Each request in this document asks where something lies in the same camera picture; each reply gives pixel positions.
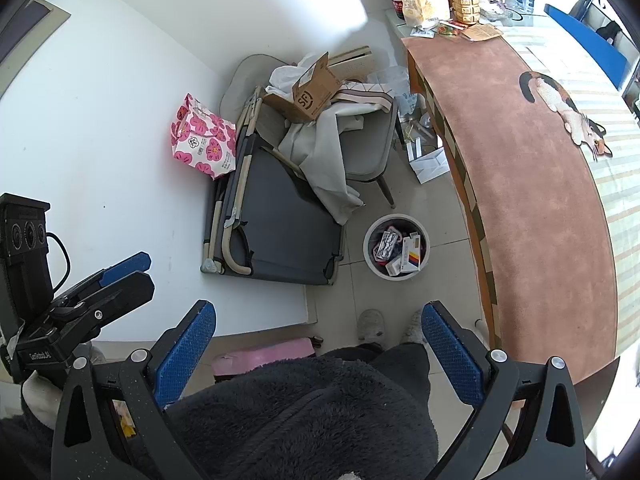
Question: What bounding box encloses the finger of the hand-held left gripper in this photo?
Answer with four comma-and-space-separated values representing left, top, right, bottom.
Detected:
55, 252, 152, 306
47, 270, 156, 334

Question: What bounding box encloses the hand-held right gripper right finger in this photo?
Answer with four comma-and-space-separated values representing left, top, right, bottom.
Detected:
421, 301, 587, 480

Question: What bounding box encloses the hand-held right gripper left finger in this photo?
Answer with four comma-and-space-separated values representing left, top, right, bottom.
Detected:
50, 300, 218, 480

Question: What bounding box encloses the white box with orange stripes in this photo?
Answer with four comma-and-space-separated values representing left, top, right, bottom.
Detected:
400, 234, 422, 275

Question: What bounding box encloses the white round trash bin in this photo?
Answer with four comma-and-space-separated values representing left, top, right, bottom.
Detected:
363, 214, 431, 280

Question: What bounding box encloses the silver blister pack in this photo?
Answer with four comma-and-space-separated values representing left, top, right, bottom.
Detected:
372, 229, 405, 264

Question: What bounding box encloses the person's left forearm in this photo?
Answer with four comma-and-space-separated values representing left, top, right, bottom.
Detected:
0, 360, 68, 480

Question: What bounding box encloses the grey fluffy slipper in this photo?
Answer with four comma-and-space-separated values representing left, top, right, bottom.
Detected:
400, 310, 425, 345
357, 309, 387, 346

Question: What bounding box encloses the pink suitcase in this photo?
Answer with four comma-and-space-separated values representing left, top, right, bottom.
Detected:
212, 336, 323, 377

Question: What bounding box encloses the person's left leg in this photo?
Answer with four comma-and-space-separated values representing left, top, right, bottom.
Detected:
320, 344, 387, 362

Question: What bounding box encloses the wooden table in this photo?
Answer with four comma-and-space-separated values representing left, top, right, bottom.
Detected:
385, 7, 640, 391

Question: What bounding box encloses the pink floral bag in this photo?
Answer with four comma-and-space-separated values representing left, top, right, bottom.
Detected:
169, 92, 239, 181

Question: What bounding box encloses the grey folding cot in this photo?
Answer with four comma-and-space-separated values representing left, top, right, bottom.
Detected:
200, 85, 348, 287

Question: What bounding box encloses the brown table mat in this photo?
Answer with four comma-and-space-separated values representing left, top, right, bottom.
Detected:
402, 35, 619, 386

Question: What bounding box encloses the white folded cardboard sheet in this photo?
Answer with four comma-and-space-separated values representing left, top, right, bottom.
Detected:
407, 147, 451, 184

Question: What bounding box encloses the grey chair with dark legs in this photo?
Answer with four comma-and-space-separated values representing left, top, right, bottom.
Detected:
220, 54, 401, 209

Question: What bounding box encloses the striped green white tablecloth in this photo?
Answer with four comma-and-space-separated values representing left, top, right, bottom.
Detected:
500, 25, 640, 361

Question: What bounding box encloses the brown cardboard shipping box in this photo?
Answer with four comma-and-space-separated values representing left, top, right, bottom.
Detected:
262, 51, 344, 124

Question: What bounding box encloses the striped beige cloth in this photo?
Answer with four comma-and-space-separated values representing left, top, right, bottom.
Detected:
330, 80, 397, 114

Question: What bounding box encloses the clear plastic bag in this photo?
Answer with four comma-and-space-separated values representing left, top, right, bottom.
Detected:
366, 64, 427, 136

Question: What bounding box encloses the white slotted appliance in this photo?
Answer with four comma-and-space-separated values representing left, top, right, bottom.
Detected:
327, 46, 376, 79

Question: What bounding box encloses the brown cardboard piece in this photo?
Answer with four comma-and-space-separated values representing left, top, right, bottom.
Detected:
462, 25, 504, 43

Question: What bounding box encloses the blue panel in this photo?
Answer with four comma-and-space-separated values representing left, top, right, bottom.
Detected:
544, 4, 629, 86

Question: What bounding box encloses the black cable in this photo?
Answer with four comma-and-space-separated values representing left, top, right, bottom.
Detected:
46, 231, 72, 293

